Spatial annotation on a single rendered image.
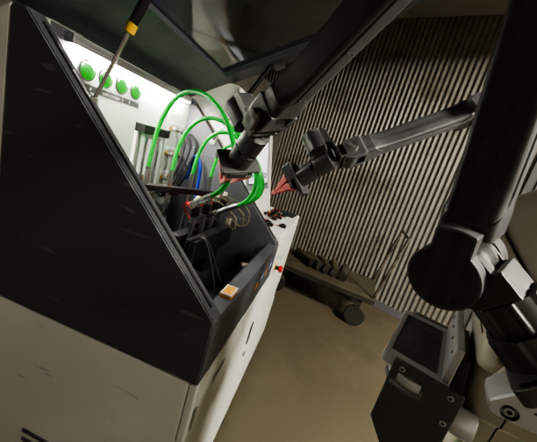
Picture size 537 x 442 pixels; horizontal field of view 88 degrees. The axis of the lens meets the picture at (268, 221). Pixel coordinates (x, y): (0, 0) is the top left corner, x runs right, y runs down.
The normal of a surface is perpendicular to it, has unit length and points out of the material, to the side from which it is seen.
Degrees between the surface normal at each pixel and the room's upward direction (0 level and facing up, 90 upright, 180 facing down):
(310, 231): 90
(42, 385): 90
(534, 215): 90
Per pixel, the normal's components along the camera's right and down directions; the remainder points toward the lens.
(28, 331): -0.23, 0.15
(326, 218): -0.57, 0.02
